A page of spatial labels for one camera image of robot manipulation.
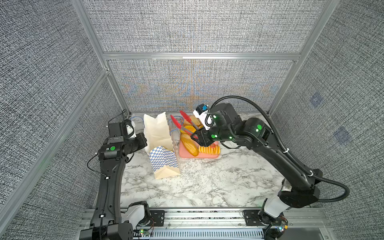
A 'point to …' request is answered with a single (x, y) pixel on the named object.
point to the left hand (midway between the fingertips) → (146, 138)
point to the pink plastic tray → (184, 154)
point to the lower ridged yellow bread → (209, 150)
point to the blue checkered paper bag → (158, 143)
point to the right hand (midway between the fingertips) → (195, 132)
